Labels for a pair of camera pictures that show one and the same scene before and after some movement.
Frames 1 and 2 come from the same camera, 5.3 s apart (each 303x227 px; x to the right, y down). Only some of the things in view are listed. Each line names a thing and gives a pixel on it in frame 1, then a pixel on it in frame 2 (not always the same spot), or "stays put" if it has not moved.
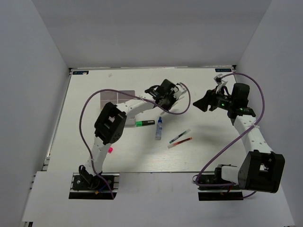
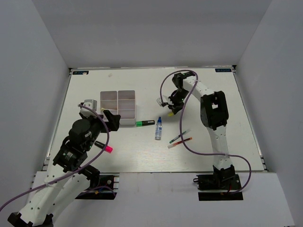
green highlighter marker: x=142 y=123 stays put
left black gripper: x=173 y=99 → x=113 y=121
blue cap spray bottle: x=159 y=128 stays put
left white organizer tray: x=107 y=96 stays put
